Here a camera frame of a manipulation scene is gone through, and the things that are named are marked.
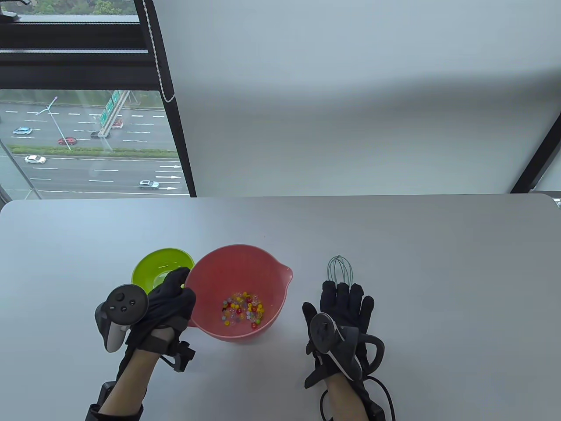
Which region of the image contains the person's left hand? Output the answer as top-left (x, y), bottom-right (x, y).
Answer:
top-left (125, 268), bottom-right (196, 352)

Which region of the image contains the person's right hand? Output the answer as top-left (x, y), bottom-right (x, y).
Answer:
top-left (302, 281), bottom-right (376, 389)

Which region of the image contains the wire whisk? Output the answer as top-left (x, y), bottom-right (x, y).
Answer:
top-left (327, 256), bottom-right (353, 283)

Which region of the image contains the small green plastic bowl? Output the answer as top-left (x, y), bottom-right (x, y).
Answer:
top-left (131, 248), bottom-right (195, 295)

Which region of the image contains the pile of colourful plastic decorations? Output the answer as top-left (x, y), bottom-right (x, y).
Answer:
top-left (220, 292), bottom-right (265, 329)

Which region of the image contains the pink plastic salad bowl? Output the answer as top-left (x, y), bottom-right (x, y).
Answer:
top-left (184, 245), bottom-right (293, 343)

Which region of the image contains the person's left forearm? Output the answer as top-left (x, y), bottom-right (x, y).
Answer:
top-left (99, 349), bottom-right (160, 415)

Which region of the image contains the person's right forearm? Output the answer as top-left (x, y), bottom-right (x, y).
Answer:
top-left (324, 375), bottom-right (373, 421)

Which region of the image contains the black and white right controller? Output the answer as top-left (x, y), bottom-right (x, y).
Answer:
top-left (305, 312), bottom-right (385, 381)

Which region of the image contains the black and white controller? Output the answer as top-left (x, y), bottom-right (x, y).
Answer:
top-left (95, 284), bottom-right (149, 353)
top-left (305, 312), bottom-right (385, 381)

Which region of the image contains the black and white left controller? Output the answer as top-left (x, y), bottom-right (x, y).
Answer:
top-left (95, 284), bottom-right (149, 353)

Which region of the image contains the black glove sensor clamp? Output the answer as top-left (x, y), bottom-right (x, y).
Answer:
top-left (159, 341), bottom-right (196, 372)

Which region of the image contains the white roller blind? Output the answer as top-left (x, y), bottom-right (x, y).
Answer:
top-left (151, 0), bottom-right (561, 198)

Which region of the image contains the black cable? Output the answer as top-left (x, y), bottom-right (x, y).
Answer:
top-left (320, 375), bottom-right (395, 421)

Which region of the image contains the black right wrist camera strap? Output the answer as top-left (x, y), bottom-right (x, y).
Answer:
top-left (364, 395), bottom-right (389, 421)

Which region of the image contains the black wrist camera strap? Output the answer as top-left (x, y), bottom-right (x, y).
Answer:
top-left (85, 381), bottom-right (144, 421)
top-left (364, 395), bottom-right (389, 421)

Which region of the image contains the black left wrist camera strap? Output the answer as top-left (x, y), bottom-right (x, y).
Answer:
top-left (85, 381), bottom-right (144, 421)

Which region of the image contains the black slanted window post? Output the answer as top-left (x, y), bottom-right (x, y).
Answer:
top-left (511, 132), bottom-right (561, 193)

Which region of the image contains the white bead blind cord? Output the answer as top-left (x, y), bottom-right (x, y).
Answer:
top-left (142, 0), bottom-right (177, 103)

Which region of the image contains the black window frame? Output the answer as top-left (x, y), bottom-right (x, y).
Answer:
top-left (0, 0), bottom-right (198, 200)

